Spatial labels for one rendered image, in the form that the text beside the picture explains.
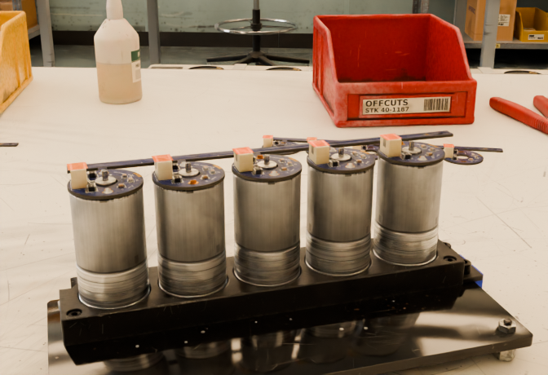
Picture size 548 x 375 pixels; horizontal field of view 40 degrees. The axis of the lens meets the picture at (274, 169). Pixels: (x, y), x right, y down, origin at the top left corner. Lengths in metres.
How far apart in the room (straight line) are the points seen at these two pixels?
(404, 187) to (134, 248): 0.10
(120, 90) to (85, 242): 0.34
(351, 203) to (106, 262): 0.09
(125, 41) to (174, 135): 0.10
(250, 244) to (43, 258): 0.12
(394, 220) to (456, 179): 0.16
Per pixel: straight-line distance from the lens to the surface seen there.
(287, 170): 0.26
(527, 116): 0.55
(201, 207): 0.25
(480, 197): 0.42
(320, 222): 0.27
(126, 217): 0.25
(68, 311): 0.27
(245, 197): 0.26
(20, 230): 0.38
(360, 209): 0.27
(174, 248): 0.26
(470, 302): 0.29
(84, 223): 0.25
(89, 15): 4.89
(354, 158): 0.28
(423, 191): 0.28
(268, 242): 0.26
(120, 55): 0.58
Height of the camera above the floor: 0.90
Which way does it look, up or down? 20 degrees down
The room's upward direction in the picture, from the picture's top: straight up
